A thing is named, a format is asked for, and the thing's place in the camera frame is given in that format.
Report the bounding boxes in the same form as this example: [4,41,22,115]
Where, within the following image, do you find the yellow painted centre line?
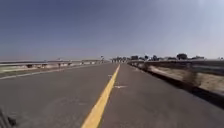
[80,63,121,128]

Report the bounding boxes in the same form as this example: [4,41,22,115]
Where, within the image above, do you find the row of distant trees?
[111,52,206,64]

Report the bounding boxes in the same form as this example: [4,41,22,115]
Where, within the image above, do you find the grey asphalt road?
[0,62,224,128]

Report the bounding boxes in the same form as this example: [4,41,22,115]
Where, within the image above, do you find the grey metal guardrail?
[127,59,224,88]
[0,59,107,69]

